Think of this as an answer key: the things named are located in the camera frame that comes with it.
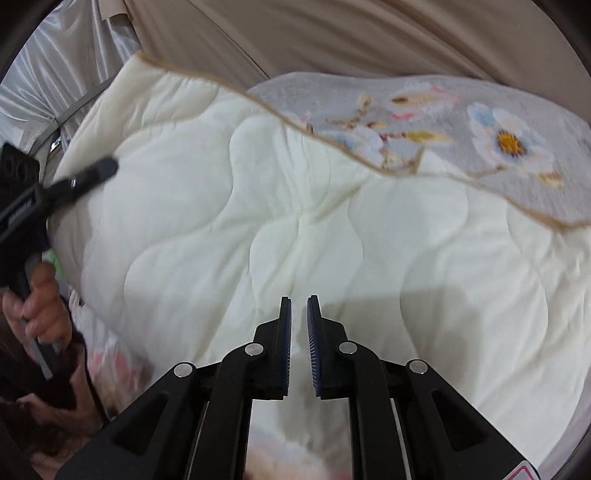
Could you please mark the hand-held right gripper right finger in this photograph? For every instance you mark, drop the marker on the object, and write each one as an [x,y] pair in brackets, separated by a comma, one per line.
[314,350]

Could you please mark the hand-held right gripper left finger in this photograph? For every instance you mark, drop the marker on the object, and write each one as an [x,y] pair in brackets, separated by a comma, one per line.
[287,350]

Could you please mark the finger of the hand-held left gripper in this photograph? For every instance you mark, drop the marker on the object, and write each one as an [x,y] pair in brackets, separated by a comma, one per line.
[87,177]

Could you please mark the cream quilted jacket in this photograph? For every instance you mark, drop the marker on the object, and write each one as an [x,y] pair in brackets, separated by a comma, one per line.
[277,207]

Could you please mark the person's left forearm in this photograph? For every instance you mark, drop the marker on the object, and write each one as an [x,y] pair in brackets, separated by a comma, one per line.
[55,415]

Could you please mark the person's left hand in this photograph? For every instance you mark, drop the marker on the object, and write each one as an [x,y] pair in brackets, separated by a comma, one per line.
[48,304]

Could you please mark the green pillow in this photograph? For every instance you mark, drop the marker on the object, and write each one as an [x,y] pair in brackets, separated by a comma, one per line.
[56,265]

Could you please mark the white satin curtain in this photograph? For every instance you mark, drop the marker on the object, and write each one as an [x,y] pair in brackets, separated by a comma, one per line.
[60,78]

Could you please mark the grey floral blanket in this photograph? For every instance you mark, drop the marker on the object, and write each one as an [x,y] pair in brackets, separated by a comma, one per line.
[438,120]

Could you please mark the beige curtain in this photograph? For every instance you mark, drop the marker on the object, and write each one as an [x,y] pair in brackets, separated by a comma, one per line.
[346,32]

